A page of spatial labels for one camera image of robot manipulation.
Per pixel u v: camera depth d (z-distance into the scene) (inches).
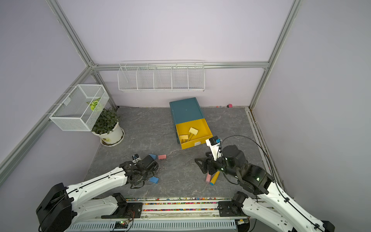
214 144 22.0
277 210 17.3
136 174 23.4
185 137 32.7
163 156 36.3
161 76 39.3
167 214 28.9
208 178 32.1
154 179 32.5
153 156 37.2
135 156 30.2
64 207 15.4
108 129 34.7
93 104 31.9
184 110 35.2
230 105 48.7
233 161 18.4
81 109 32.5
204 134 34.0
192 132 33.4
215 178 32.2
